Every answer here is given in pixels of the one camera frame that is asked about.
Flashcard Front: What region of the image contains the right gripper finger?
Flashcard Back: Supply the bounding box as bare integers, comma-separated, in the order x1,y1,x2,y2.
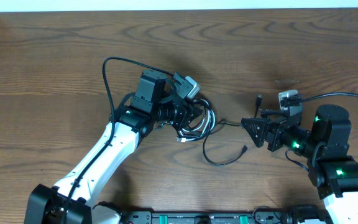
260,109,283,118
241,118,271,147

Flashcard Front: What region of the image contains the black USB cable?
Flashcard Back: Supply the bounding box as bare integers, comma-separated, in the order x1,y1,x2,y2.
202,94,263,167

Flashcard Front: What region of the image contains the white USB cable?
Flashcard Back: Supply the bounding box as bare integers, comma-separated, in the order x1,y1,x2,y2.
176,105,213,143

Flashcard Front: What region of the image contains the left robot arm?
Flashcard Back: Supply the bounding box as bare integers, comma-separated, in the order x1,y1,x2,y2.
24,70,201,223

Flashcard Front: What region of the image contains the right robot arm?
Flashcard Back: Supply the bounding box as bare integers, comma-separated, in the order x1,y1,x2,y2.
241,105,358,223

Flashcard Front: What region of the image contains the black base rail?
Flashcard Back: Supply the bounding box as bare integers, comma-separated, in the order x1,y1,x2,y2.
126,210,326,224

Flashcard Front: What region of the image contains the left camera cable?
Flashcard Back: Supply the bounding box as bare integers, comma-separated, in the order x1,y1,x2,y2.
59,57,177,224

